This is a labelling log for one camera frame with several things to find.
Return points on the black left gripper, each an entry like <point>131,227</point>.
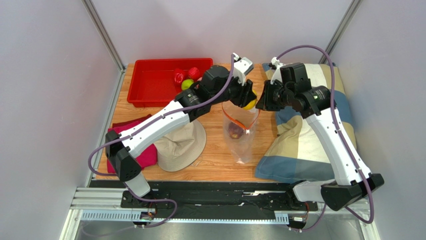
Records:
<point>245,93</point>

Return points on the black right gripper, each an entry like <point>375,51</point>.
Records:
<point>265,101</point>

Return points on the yellow fake lemon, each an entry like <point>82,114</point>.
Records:
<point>252,103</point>

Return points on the clear zip top bag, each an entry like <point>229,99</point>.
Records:
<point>240,149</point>

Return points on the red fake strawberry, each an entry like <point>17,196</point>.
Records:
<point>194,73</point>

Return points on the red fake bell pepper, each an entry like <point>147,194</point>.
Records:
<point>179,76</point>

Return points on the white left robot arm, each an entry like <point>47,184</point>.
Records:
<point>217,85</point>

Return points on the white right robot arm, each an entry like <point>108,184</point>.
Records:
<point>353,180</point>

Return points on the checkered blue beige pillow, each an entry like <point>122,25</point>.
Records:
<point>296,153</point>

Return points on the beige bucket hat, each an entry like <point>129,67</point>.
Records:
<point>181,147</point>

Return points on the red plastic bin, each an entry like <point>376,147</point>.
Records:
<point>153,80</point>

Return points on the magenta folded cloth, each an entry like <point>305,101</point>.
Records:
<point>148,157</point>

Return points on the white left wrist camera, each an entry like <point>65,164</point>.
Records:
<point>242,66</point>

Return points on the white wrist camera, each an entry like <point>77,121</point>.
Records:
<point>242,66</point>
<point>277,77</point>

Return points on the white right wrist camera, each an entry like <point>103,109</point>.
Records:
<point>277,77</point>

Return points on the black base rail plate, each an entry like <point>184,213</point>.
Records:
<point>234,200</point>

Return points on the aluminium frame rail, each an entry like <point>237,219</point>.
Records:
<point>106,210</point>

